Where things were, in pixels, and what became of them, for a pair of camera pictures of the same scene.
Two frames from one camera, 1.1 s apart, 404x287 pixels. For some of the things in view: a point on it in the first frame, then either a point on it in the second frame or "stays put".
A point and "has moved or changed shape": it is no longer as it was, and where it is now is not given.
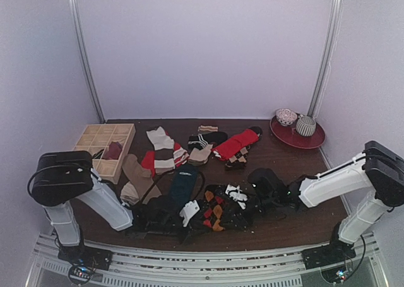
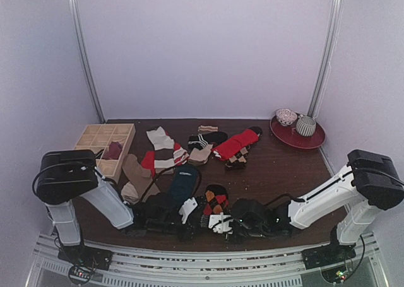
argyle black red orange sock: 219,211 has moved or changed shape
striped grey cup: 305,125 stays put
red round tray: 289,134 stays put
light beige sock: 129,193 stays put
